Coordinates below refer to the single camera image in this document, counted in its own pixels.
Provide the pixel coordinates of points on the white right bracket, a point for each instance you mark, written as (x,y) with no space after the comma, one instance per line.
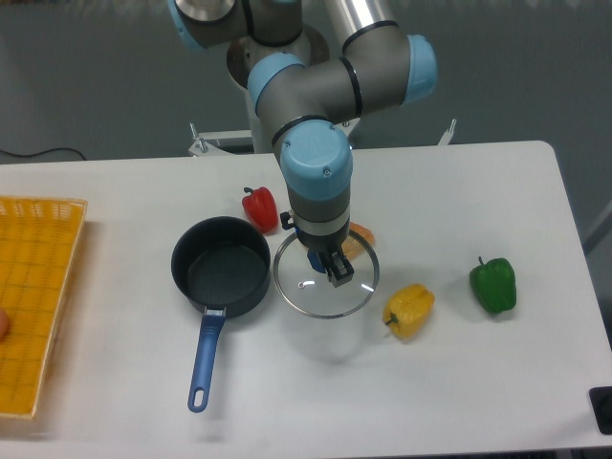
(448,135)

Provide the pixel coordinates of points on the green bell pepper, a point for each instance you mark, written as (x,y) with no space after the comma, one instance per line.
(493,284)

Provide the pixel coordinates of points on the white bracket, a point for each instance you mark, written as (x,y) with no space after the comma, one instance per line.
(219,143)
(448,135)

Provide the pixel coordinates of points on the red bell pepper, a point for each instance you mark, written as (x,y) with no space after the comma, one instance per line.
(260,208)

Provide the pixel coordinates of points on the dark pot blue handle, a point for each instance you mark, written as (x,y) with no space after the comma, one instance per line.
(222,265)

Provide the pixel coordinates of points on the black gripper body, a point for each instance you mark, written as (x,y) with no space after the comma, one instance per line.
(322,238)

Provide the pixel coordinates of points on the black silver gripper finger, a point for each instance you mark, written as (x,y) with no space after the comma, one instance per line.
(340,271)

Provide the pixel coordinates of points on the yellow woven basket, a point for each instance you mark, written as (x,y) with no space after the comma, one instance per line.
(39,239)

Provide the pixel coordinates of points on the yellow bell pepper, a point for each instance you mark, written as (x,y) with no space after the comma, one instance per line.
(407,311)

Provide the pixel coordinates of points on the white left bracket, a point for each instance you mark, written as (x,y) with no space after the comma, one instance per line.
(219,143)

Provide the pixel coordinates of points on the glass pot lid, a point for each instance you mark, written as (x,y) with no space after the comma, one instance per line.
(304,285)

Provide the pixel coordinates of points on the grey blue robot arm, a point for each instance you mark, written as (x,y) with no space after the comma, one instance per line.
(300,105)

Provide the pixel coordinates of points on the black corner object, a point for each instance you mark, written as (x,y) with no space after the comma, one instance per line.
(601,401)

